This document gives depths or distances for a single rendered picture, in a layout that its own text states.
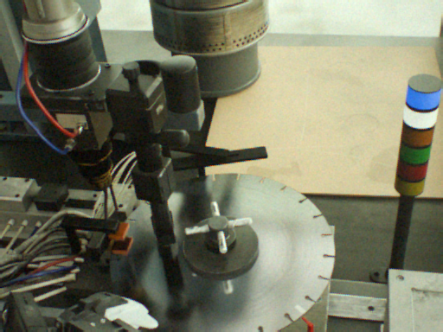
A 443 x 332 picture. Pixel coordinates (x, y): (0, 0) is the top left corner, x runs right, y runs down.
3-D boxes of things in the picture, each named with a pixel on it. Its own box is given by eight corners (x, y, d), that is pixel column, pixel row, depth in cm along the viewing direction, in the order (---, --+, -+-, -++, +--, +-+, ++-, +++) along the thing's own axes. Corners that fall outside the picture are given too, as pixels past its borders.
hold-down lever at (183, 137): (200, 124, 72) (197, 105, 70) (188, 157, 68) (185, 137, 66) (137, 120, 74) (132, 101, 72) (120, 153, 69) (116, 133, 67)
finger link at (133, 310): (175, 329, 74) (128, 353, 66) (138, 309, 76) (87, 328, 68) (181, 306, 73) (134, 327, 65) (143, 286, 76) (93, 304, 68)
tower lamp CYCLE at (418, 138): (432, 129, 88) (434, 112, 87) (433, 149, 85) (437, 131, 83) (400, 127, 89) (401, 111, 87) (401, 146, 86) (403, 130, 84)
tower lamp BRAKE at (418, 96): (438, 92, 84) (441, 74, 82) (440, 111, 81) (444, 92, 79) (404, 91, 85) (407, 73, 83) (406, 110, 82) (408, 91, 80)
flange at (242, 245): (204, 289, 84) (202, 277, 82) (171, 239, 92) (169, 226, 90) (272, 256, 87) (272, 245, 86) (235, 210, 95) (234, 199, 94)
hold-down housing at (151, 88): (183, 187, 81) (161, 57, 68) (168, 211, 78) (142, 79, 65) (146, 180, 84) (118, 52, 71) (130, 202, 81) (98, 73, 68)
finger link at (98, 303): (124, 327, 71) (72, 348, 64) (112, 320, 72) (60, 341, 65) (132, 290, 71) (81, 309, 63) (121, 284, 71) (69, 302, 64)
